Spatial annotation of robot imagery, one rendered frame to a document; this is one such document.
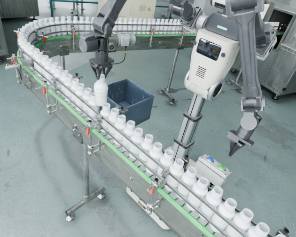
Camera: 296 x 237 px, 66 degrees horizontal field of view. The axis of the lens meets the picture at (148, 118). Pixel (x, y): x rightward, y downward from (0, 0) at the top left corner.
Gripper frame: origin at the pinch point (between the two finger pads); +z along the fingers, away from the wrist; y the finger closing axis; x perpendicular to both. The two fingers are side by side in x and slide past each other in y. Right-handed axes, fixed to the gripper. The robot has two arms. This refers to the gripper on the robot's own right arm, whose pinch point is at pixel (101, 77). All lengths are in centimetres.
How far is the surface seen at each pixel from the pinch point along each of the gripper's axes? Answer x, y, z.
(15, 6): -489, -139, 98
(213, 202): 72, 3, 17
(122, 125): 19.6, 1.3, 16.4
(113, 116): 12.6, 1.5, 15.6
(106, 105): 4.6, -0.6, 14.3
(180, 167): 55, 1, 14
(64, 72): -36.7, -0.7, 14.5
